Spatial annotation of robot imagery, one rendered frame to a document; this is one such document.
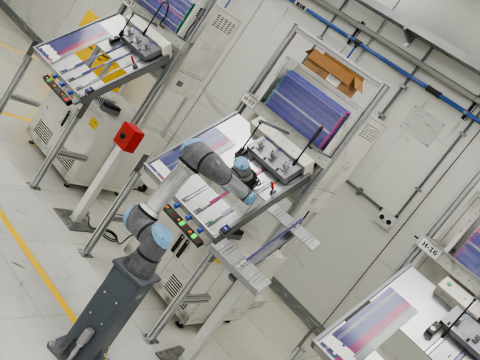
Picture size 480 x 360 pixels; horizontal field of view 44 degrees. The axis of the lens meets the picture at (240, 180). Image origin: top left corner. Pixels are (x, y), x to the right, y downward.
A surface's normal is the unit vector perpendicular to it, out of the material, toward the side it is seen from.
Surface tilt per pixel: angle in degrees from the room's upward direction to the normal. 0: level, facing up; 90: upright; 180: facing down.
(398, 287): 44
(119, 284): 90
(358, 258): 90
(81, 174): 90
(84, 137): 90
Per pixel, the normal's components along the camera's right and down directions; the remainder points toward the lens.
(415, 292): 0.04, -0.66
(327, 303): -0.53, -0.15
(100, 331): -0.37, 0.00
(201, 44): 0.63, 0.59
